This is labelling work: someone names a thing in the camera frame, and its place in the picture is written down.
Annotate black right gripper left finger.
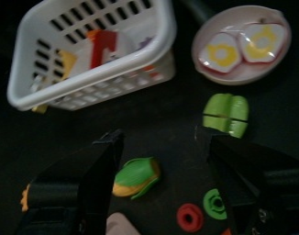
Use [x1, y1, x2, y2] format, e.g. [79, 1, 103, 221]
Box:
[14, 129, 126, 235]

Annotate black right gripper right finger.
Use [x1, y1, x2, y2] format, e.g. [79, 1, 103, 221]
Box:
[194, 126, 299, 235]

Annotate toy corn with green husk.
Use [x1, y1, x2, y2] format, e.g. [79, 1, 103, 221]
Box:
[111, 156, 161, 201]

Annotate pink flat toy piece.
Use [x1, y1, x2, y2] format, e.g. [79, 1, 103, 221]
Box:
[105, 212, 141, 235]

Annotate green split toy vegetable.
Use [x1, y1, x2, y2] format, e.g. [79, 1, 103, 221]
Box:
[201, 93, 249, 140]

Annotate pink toy pan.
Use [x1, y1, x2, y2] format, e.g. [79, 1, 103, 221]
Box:
[181, 0, 292, 86]

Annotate white plastic slotted basket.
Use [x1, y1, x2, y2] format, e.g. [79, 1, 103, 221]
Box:
[6, 0, 177, 112]

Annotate toy apple slice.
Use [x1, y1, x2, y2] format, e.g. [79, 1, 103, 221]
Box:
[237, 21, 286, 64]
[197, 31, 242, 74]

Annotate yellow toy piece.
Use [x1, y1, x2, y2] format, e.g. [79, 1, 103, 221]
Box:
[55, 50, 78, 81]

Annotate red orange toy piece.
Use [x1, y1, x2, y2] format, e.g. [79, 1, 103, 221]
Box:
[86, 28, 118, 70]

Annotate green plastic ring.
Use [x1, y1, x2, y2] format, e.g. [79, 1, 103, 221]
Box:
[201, 188, 228, 220]

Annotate red plastic ring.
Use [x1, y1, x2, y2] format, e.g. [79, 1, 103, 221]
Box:
[174, 203, 204, 233]

